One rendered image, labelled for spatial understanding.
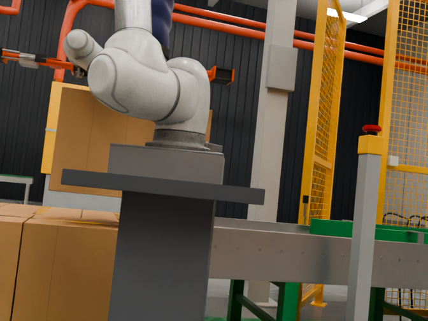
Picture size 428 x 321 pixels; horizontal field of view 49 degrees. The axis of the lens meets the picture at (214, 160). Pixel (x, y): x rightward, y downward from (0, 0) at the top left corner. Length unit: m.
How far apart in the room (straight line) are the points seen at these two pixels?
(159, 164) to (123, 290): 0.35
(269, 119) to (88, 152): 1.68
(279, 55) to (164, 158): 2.16
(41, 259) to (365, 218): 1.22
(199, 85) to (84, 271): 0.90
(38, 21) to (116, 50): 11.96
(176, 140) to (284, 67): 2.07
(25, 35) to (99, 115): 11.22
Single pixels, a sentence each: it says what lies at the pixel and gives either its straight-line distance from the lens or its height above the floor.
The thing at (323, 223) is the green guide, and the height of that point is 0.62.
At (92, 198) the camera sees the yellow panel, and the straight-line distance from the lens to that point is 9.39.
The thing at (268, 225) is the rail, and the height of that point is 0.58.
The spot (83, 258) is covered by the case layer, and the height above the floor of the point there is 0.42.
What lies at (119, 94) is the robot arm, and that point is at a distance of 1.18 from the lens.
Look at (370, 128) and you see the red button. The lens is 1.86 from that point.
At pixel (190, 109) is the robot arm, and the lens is 1.33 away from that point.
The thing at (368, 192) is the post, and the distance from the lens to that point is 1.84.
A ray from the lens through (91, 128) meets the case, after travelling 1.88.
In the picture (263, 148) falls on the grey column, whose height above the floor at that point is 1.05.
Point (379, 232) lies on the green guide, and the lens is 2.22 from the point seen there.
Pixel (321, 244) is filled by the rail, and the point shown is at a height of 0.56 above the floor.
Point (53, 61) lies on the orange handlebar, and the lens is 2.11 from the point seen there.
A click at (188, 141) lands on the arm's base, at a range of 1.33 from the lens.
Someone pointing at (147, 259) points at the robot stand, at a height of 0.53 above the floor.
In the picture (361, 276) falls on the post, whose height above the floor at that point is 0.47.
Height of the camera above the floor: 0.73
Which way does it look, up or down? 4 degrees up
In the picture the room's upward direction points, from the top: 6 degrees clockwise
